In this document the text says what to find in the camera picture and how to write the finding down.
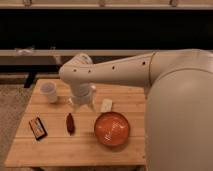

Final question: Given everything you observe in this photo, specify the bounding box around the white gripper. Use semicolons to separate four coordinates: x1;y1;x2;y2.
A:
68;83;96;109

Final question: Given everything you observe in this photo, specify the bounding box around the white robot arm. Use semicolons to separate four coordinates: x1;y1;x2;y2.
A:
59;49;213;171

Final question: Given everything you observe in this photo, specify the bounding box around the orange black card box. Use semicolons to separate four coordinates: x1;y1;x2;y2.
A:
29;117;47;141

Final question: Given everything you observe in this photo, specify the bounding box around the orange bowl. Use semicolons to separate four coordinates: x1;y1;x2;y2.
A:
94;112;130;147

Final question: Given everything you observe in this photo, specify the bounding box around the white carton box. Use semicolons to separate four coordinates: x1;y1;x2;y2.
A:
101;99;113;113

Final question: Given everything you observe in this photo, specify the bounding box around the white plastic cup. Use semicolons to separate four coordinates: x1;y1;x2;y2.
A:
40;82;58;103

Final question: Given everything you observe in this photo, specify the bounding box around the dark red sausage toy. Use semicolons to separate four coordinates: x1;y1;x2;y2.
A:
66;113;75;134

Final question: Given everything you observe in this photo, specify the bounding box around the wooden table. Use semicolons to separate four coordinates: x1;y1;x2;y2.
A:
5;79;146;167

